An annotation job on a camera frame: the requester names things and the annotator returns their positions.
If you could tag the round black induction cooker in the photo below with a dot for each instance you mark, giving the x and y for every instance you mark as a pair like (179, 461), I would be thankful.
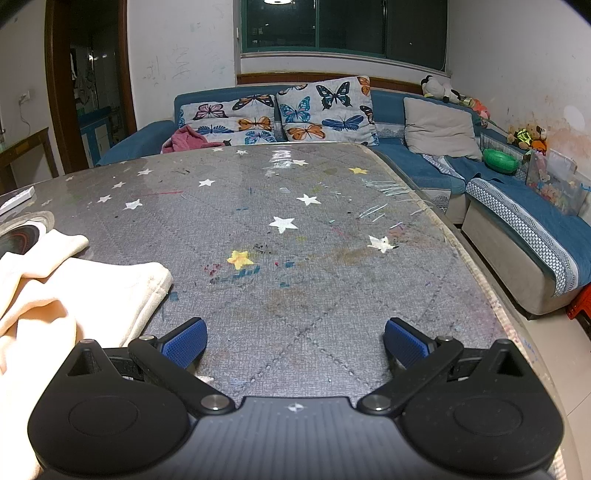
(18, 237)

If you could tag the clear toy storage box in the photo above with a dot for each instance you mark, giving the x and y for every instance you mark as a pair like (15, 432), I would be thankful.
(554, 184)

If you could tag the blue cabinet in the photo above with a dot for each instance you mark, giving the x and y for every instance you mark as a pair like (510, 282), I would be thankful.
(99, 134)

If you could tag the plain grey cushion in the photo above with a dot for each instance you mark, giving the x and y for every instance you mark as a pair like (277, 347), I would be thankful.
(438, 129)

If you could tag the red plastic stool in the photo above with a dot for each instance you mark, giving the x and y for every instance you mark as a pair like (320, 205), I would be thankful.
(582, 309)

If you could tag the flat white box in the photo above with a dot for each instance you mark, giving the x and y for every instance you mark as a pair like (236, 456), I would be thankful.
(16, 199)

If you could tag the blue corner sofa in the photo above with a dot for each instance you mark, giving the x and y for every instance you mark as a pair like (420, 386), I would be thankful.
(401, 161)

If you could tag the square butterfly print cushion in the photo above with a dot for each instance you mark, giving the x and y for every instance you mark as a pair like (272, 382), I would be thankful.
(323, 110)

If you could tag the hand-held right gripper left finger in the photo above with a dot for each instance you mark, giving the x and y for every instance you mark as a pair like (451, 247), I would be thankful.
(187, 344)

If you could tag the black white plush toy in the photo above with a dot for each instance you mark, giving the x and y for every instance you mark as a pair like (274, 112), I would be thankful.
(436, 88)

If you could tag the dark wooden side table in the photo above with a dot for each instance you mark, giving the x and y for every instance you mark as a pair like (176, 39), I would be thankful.
(23, 145)

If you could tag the brown plush bear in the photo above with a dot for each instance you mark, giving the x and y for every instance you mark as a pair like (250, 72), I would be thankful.
(531, 136)

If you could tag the green framed window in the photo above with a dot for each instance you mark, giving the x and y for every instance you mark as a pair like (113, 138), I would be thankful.
(341, 23)

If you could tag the cream knit garment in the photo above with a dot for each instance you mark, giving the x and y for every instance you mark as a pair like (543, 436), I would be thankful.
(46, 300)

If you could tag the long butterfly print cushion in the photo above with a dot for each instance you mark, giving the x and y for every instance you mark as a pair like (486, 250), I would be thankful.
(221, 120)

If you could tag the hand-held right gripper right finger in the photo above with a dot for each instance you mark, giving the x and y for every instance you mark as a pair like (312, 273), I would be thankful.
(406, 344)

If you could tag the orange plush toy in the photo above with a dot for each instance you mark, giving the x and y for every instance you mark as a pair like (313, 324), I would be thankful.
(478, 110)

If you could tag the dark wooden door frame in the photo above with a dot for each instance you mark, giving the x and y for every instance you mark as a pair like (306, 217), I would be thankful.
(54, 92)

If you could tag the pink crumpled cloth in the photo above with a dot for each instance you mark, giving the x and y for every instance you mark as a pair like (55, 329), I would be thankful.
(187, 138)

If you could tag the white wall socket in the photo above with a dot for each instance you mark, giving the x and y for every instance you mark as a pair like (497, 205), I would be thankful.
(25, 98)

